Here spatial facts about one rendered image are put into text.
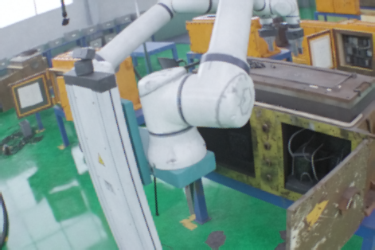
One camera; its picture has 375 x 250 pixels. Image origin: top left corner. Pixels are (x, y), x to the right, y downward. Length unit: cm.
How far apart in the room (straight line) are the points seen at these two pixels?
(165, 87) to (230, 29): 27
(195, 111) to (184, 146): 15
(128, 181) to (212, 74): 46
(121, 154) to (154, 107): 20
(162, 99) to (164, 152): 17
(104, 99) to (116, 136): 13
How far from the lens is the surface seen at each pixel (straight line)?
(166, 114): 115
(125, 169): 128
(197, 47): 661
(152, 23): 186
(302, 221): 146
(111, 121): 121
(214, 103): 106
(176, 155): 120
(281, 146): 224
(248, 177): 257
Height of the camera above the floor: 203
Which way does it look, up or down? 22 degrees down
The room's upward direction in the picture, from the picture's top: 11 degrees counter-clockwise
